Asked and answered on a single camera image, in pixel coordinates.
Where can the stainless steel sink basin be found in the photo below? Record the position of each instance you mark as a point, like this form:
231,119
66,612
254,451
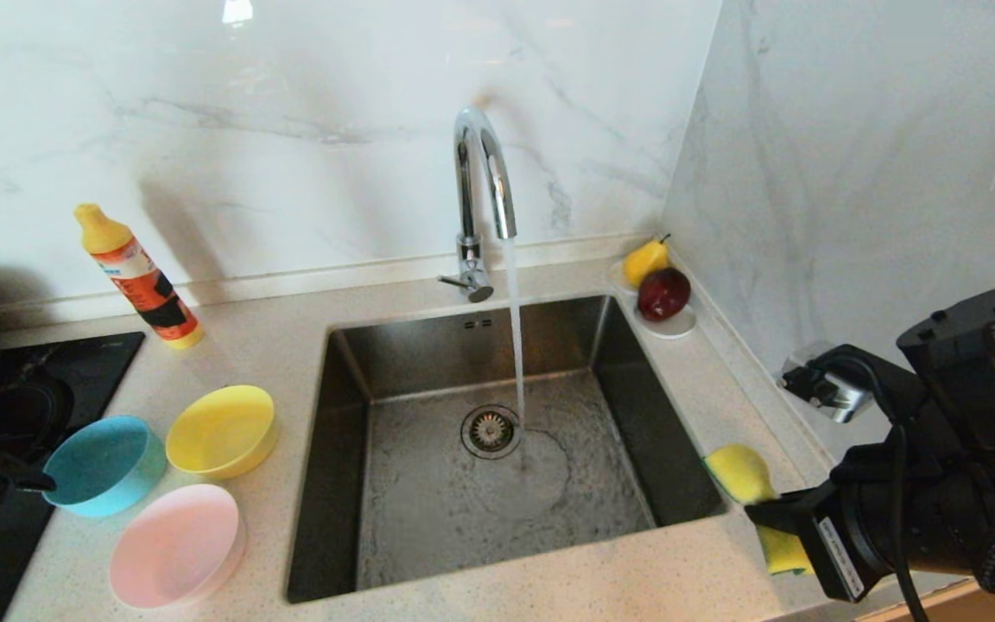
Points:
428,518

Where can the yellow plastic bowl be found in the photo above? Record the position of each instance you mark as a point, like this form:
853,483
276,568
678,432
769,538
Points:
219,432

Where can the dark red apple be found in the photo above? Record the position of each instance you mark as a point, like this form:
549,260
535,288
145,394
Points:
662,294

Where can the pink plastic bowl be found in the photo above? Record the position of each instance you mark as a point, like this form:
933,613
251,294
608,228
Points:
174,546

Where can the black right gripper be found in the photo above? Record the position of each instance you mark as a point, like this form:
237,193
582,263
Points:
964,501

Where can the round metal drain strainer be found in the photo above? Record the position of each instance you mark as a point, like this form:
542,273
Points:
489,432

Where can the yellow pear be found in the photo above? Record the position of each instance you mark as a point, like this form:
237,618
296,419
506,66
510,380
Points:
643,262

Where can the chrome gooseneck faucet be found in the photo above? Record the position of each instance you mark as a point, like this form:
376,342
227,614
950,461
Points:
469,250

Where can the running water stream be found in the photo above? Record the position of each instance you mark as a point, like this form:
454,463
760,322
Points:
515,345

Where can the blue plastic bowl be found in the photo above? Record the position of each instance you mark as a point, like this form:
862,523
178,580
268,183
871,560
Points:
104,466

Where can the yellow green sponge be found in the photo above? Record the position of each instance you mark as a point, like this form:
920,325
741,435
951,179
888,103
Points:
739,471

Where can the yellow capped dish soap bottle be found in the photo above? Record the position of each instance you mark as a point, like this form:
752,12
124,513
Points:
142,283

